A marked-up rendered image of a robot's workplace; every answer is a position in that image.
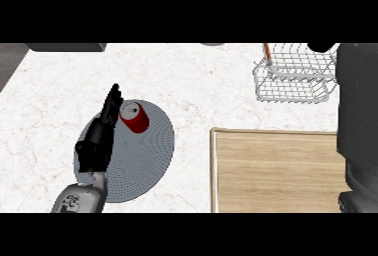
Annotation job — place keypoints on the pale wooden tray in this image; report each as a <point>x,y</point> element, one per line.
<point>274,173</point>

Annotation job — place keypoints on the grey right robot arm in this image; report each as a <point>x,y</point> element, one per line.
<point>363,186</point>

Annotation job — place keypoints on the small grey rounded object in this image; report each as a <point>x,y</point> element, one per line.
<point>212,43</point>

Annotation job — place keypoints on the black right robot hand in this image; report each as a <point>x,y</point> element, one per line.
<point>358,100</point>

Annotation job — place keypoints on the grey round placemat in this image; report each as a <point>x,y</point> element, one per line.
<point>141,160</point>

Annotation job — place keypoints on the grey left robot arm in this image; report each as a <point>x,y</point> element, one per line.
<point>78,198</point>

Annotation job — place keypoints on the orange rod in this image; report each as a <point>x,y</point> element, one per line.
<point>267,53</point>

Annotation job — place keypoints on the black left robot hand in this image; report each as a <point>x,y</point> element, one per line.
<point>97,143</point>

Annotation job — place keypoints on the black rounded object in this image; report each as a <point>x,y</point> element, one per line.
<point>320,46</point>

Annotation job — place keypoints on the dark grey flat block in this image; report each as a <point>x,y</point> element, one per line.
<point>66,46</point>

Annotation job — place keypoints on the red can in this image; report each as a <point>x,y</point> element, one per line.
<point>135,121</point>

